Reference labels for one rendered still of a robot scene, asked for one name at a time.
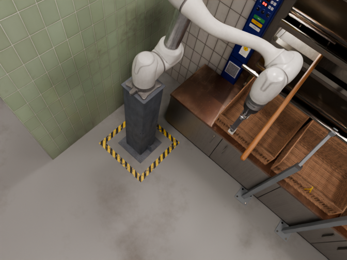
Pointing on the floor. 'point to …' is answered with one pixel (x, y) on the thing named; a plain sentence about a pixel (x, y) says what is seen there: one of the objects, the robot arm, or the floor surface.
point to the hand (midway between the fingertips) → (238, 123)
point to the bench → (204, 136)
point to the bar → (284, 231)
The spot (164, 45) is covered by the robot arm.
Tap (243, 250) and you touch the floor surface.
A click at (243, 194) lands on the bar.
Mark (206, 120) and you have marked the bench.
